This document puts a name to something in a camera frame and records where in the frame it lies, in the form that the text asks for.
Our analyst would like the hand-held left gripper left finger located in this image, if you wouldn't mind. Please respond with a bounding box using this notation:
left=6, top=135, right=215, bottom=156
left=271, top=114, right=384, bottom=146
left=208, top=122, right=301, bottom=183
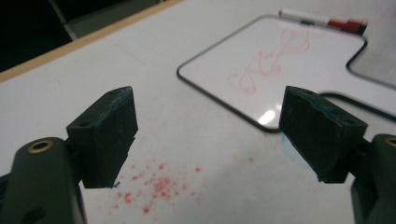
left=65, top=86, right=139, bottom=189

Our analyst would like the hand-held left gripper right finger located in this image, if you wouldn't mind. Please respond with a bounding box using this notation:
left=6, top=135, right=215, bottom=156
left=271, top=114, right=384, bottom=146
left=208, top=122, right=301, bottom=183
left=278, top=86, right=369, bottom=185

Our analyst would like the white paddle-shaped whiteboard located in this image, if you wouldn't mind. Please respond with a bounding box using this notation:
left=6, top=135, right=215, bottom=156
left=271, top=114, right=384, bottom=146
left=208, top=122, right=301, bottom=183
left=176, top=13, right=396, bottom=133

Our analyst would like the red and white marker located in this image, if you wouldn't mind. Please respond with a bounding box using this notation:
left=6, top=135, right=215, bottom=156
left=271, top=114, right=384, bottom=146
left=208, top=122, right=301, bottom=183
left=277, top=7, right=368, bottom=35

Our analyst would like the white desk frame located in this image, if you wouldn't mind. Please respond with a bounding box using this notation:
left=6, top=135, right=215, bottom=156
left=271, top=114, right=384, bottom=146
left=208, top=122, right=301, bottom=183
left=48, top=0, right=79, bottom=41

